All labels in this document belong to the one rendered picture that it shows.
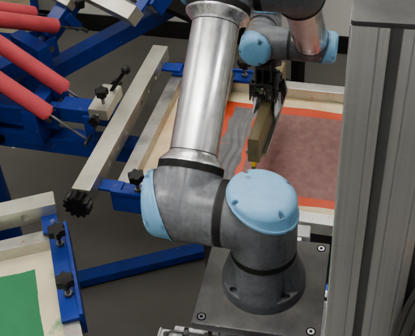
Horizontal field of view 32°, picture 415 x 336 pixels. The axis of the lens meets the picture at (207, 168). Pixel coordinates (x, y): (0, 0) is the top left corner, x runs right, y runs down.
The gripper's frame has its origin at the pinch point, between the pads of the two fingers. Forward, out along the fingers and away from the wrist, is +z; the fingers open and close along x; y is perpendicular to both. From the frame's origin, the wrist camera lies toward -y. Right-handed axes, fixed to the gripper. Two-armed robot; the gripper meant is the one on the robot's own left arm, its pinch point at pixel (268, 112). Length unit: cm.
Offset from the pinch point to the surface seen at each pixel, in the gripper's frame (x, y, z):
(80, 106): -55, 1, 5
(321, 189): 16.9, 13.0, 13.6
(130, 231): -70, -46, 109
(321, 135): 13.7, -9.6, 13.4
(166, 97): -34.2, -14.7, 9.9
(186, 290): -37, -20, 109
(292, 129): 5.2, -10.5, 13.4
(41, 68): -69, -6, -3
